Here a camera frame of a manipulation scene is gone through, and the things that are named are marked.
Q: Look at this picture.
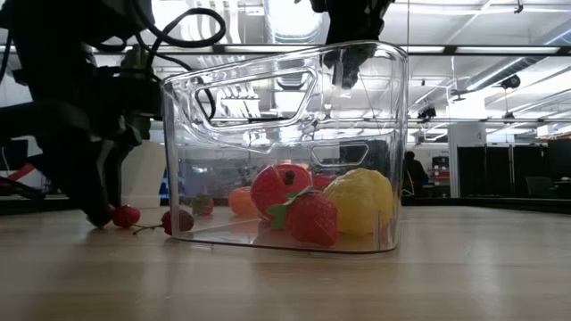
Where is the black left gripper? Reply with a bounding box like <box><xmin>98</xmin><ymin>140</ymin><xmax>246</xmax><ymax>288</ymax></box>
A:
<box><xmin>0</xmin><ymin>102</ymin><xmax>144</xmax><ymax>228</ymax></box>

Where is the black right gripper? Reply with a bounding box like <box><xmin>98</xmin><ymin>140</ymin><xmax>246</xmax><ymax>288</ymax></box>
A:
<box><xmin>310</xmin><ymin>0</ymin><xmax>396</xmax><ymax>88</ymax></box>

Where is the small red toy cherry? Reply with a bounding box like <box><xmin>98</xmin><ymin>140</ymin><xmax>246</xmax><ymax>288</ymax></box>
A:
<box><xmin>132</xmin><ymin>209</ymin><xmax>196</xmax><ymax>236</ymax></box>
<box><xmin>109</xmin><ymin>203</ymin><xmax>142</xmax><ymax>229</ymax></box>

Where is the red toy strawberry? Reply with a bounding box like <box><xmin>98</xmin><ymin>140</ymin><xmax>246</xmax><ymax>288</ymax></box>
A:
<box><xmin>190</xmin><ymin>193</ymin><xmax>215</xmax><ymax>218</ymax></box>

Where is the strawberry with green cap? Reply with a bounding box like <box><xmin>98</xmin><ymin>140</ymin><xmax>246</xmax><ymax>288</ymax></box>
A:
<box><xmin>310</xmin><ymin>173</ymin><xmax>338</xmax><ymax>191</ymax></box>

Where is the yellow toy fruit green top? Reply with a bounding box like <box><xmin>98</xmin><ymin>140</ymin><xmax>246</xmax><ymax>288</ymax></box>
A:
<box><xmin>324</xmin><ymin>168</ymin><xmax>394</xmax><ymax>236</ymax></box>

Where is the orange toy tangerine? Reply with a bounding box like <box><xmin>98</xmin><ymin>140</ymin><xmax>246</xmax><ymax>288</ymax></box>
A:
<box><xmin>228</xmin><ymin>185</ymin><xmax>260</xmax><ymax>218</ymax></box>

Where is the red toy apple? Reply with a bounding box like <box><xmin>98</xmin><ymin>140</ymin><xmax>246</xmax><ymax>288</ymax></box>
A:
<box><xmin>250</xmin><ymin>163</ymin><xmax>313</xmax><ymax>222</ymax></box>

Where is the strawberry with long leaf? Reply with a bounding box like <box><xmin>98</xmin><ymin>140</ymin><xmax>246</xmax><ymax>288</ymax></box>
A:
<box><xmin>266</xmin><ymin>185</ymin><xmax>339</xmax><ymax>248</ymax></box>

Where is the clear plastic container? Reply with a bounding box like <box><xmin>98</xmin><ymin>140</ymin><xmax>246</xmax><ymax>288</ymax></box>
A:
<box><xmin>161</xmin><ymin>40</ymin><xmax>410</xmax><ymax>255</ymax></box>

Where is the person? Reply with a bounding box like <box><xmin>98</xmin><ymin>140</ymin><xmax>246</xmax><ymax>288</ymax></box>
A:
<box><xmin>402</xmin><ymin>150</ymin><xmax>430</xmax><ymax>198</ymax></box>

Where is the white column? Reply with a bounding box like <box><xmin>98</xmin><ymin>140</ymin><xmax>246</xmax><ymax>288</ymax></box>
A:
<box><xmin>447</xmin><ymin>122</ymin><xmax>488</xmax><ymax>200</ymax></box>

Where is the long ceiling light fixture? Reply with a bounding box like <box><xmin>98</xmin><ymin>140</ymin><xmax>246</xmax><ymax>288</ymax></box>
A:
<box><xmin>88</xmin><ymin>43</ymin><xmax>571</xmax><ymax>58</ymax></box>

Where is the dark office chair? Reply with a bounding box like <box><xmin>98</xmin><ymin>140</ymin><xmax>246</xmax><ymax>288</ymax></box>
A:
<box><xmin>525</xmin><ymin>176</ymin><xmax>557</xmax><ymax>200</ymax></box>

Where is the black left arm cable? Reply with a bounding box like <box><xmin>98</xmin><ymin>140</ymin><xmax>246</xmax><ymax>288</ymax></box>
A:
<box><xmin>88</xmin><ymin>6</ymin><xmax>228</xmax><ymax>121</ymax></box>

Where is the black ceiling camera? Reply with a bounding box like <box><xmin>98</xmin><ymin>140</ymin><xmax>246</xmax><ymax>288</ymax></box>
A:
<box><xmin>499</xmin><ymin>73</ymin><xmax>522</xmax><ymax>90</ymax></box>

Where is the black partition wall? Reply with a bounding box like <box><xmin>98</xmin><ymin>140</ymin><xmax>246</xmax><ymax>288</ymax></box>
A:
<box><xmin>457</xmin><ymin>140</ymin><xmax>571</xmax><ymax>200</ymax></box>

